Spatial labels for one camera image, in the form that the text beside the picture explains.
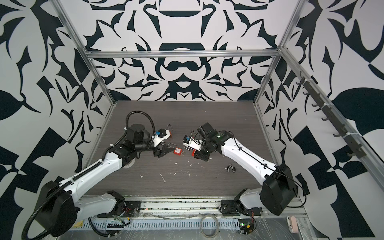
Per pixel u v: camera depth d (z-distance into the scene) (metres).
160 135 0.64
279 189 0.41
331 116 0.55
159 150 0.67
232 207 0.74
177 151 0.91
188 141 0.70
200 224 0.71
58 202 0.40
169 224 0.71
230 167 0.87
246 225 0.71
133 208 0.73
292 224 0.68
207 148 0.66
